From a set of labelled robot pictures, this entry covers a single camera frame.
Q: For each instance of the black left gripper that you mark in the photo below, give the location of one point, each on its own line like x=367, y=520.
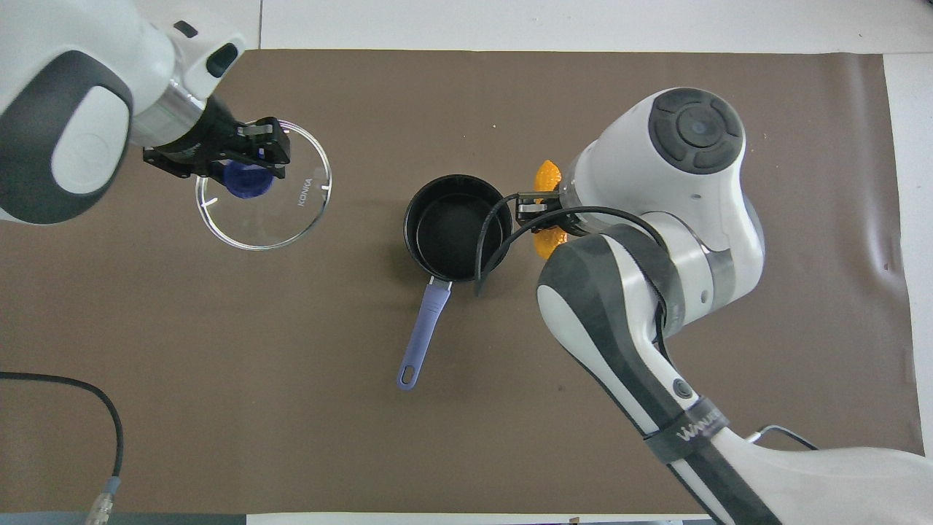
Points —
x=211, y=142

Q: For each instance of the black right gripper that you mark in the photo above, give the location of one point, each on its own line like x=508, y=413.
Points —
x=539, y=208

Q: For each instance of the yellow corn cob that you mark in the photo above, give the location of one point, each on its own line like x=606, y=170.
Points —
x=548, y=177

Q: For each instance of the glass lid with blue knob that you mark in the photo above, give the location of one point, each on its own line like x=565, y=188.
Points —
x=291, y=211

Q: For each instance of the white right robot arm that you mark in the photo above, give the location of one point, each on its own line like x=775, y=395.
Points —
x=678, y=197

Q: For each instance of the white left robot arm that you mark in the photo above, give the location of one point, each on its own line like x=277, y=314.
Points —
x=73, y=95

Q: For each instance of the brown table mat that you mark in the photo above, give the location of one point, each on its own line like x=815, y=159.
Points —
x=291, y=364

